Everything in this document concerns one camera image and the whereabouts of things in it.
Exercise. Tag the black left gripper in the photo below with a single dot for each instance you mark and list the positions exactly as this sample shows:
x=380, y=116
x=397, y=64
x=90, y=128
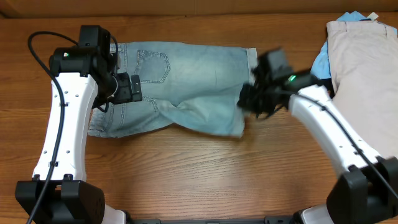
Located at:
x=135, y=88

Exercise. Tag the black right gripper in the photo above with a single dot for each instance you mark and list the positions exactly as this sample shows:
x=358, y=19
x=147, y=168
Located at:
x=246, y=97

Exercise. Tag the light blue denim shorts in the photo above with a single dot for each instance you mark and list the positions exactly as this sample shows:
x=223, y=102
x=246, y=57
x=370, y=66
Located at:
x=194, y=86

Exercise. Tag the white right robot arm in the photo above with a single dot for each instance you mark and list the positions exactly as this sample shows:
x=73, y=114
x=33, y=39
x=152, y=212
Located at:
x=366, y=189

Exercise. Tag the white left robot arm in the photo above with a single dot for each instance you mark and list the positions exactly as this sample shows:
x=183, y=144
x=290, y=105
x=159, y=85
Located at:
x=83, y=79

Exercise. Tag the black garment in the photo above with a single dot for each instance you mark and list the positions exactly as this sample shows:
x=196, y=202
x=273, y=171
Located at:
x=327, y=83

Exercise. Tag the light blue garment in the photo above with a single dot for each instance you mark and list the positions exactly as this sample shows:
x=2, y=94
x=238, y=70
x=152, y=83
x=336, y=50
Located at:
x=323, y=62

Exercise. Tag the beige folded trousers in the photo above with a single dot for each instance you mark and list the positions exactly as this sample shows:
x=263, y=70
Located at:
x=370, y=107

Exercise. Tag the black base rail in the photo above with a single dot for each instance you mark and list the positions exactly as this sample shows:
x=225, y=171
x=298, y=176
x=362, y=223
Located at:
x=265, y=220

